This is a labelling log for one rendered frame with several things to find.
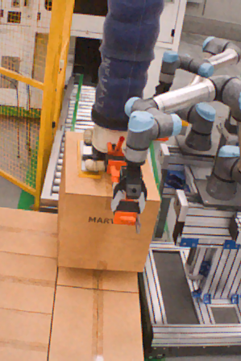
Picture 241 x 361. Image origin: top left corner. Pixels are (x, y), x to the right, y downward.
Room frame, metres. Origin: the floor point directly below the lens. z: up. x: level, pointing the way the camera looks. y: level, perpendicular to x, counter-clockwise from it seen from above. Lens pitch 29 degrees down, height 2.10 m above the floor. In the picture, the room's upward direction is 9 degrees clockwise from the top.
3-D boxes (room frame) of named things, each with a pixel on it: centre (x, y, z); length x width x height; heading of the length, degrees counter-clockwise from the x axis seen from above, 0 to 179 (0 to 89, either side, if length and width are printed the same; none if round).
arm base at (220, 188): (1.93, -0.47, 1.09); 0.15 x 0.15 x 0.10
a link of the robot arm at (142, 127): (1.40, -0.04, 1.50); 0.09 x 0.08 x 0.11; 129
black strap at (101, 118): (1.98, 0.06, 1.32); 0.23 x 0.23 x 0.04
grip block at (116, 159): (1.73, 0.02, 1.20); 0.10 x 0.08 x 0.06; 100
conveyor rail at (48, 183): (3.47, 0.53, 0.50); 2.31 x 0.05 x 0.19; 6
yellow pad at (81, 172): (1.96, 0.16, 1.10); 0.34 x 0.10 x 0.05; 10
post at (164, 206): (2.96, -0.35, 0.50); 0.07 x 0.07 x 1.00; 6
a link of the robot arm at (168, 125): (1.47, -0.10, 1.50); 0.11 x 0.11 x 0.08; 39
